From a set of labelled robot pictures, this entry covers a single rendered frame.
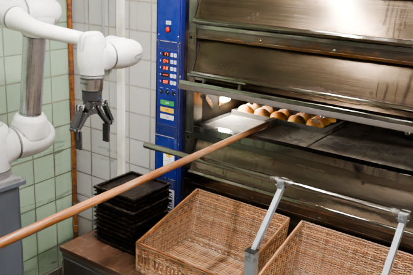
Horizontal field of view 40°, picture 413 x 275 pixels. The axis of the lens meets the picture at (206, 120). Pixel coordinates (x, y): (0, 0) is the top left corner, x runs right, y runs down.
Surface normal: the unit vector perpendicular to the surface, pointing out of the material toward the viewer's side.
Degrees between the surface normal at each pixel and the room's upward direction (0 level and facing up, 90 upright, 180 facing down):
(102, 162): 90
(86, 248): 0
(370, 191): 70
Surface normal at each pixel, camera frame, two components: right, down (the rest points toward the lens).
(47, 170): 0.82, 0.18
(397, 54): -0.57, 0.20
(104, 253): 0.04, -0.96
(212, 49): -0.52, -0.14
